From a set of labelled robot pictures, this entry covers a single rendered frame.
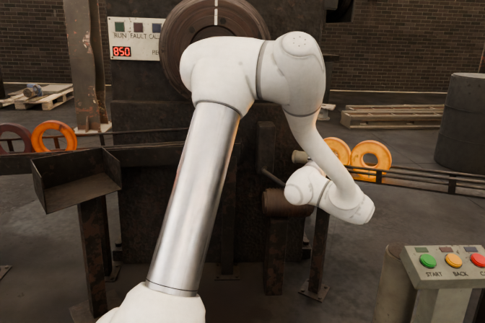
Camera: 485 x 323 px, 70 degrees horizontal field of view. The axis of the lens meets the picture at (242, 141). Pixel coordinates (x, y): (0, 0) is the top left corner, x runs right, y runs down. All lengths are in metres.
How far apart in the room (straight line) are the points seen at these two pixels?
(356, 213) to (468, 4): 8.33
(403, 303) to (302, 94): 0.86
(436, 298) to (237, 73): 0.84
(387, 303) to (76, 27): 3.86
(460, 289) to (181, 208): 0.84
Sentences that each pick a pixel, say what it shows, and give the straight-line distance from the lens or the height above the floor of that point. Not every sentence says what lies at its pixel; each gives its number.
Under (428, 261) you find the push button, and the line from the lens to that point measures 1.14.
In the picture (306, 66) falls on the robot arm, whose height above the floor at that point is 1.14.
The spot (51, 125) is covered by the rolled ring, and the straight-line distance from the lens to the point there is 1.72.
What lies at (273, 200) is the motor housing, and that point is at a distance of 1.53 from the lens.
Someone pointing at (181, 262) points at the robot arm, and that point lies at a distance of 0.68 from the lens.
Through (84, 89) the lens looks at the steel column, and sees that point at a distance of 4.36.
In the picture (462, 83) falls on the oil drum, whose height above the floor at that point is 0.81.
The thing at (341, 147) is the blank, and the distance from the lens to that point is 1.49.
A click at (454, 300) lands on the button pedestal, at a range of 1.23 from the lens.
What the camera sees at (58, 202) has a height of 0.59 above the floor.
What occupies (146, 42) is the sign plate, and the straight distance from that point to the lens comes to 1.65.
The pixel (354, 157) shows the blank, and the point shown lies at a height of 0.72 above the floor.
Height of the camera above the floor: 1.20
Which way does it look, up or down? 18 degrees down
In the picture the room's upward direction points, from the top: 2 degrees clockwise
